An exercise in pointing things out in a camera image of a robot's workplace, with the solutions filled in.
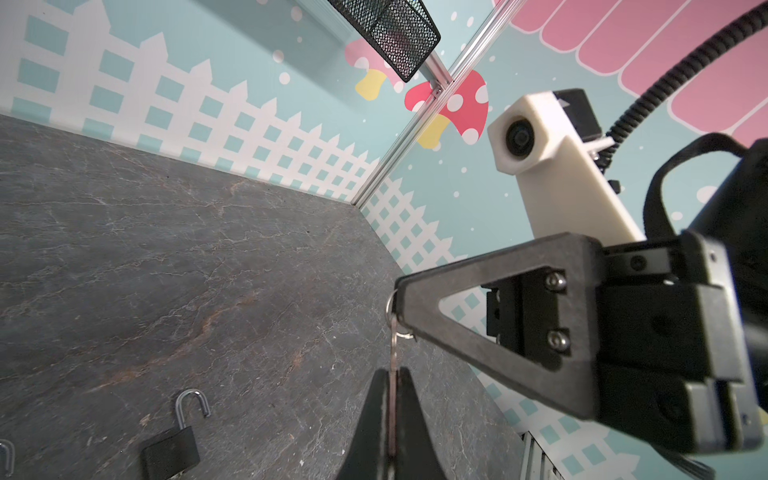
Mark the black mesh wall basket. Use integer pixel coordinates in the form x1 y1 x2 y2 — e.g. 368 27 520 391
328 0 441 82

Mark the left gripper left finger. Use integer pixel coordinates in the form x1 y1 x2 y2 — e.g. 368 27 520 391
336 369 389 480

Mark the key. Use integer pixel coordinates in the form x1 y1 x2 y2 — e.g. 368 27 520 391
386 290 414 459

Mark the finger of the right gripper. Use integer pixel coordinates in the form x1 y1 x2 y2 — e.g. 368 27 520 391
394 233 605 420

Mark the black padlock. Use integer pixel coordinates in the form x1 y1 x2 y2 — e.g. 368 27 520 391
141 388 211 480

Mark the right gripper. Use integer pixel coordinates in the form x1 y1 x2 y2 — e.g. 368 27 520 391
591 137 767 453

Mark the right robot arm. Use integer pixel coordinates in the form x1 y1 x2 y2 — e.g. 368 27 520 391
394 134 767 454

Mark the teal padlock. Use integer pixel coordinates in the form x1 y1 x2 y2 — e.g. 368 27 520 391
0 439 16 478

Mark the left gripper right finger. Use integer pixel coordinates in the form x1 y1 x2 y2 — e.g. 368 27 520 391
395 367 447 480

